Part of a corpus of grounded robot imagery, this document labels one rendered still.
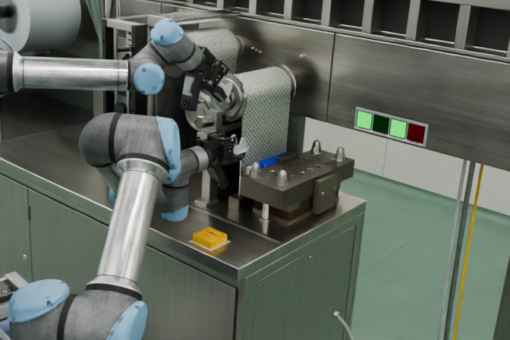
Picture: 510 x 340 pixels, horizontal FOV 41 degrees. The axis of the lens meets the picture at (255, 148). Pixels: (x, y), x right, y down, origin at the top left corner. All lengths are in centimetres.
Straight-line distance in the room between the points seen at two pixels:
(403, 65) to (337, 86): 25
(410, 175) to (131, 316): 368
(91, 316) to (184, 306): 71
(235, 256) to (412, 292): 190
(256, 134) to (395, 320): 154
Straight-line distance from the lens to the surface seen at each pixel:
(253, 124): 210
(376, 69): 213
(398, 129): 212
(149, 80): 166
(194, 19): 225
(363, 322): 332
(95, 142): 154
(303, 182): 204
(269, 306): 200
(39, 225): 255
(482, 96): 200
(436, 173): 477
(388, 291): 361
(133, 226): 144
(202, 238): 189
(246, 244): 192
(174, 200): 188
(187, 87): 191
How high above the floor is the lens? 177
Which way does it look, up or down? 19 degrees down
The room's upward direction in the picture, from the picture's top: 4 degrees clockwise
